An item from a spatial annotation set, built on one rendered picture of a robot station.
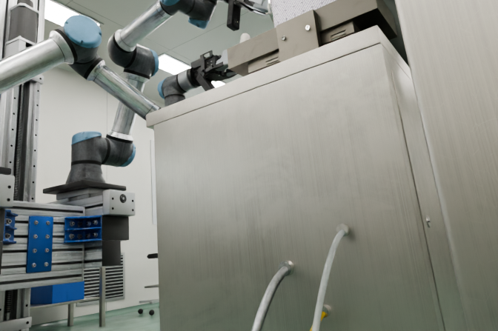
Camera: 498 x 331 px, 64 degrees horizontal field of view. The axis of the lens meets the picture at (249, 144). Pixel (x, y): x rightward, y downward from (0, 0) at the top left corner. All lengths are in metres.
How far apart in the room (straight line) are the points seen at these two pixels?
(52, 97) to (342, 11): 4.35
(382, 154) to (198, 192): 0.45
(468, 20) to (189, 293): 0.87
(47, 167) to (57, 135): 0.40
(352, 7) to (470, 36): 0.73
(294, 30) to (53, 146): 4.12
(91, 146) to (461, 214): 1.60
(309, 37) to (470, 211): 0.77
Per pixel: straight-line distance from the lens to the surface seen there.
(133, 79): 1.81
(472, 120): 0.23
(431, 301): 0.75
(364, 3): 0.96
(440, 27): 0.25
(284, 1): 1.33
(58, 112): 5.03
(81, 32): 1.43
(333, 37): 0.96
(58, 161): 4.87
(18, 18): 1.87
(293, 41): 0.97
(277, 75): 0.91
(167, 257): 1.05
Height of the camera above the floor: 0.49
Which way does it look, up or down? 16 degrees up
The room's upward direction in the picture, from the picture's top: 5 degrees counter-clockwise
